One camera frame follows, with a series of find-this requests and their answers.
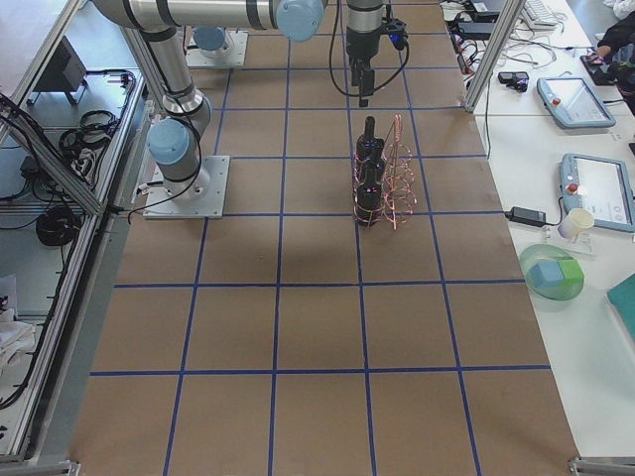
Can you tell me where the teach pendant near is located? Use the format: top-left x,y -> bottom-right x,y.
559,153 -> 634,232

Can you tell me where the black braided cable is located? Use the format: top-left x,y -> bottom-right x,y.
328,0 -> 412,98

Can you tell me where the copper wire wine rack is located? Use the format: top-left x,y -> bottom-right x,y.
381,114 -> 418,231

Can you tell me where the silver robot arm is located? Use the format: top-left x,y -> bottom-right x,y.
122,28 -> 211,202
94,1 -> 404,115

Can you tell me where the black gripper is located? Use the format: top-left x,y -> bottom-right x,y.
346,27 -> 381,107

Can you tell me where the black power adapter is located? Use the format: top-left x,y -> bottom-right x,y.
504,206 -> 547,228

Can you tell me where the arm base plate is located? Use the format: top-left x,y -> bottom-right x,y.
142,156 -> 230,219
186,27 -> 248,69

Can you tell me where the teach pendant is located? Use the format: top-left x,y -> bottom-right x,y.
536,76 -> 616,129
559,153 -> 634,232

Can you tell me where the green bowl with blocks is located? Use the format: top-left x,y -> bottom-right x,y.
519,244 -> 584,301

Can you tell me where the teach pendant far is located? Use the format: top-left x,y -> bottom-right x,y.
536,76 -> 616,129

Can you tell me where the white paper cup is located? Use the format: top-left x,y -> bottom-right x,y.
558,208 -> 594,240

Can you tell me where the dark wine bottle in rack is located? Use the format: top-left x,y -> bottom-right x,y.
353,180 -> 383,228

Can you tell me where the teal cloth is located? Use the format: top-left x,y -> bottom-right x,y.
607,275 -> 635,338

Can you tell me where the aluminium frame post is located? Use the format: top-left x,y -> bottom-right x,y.
464,0 -> 525,113

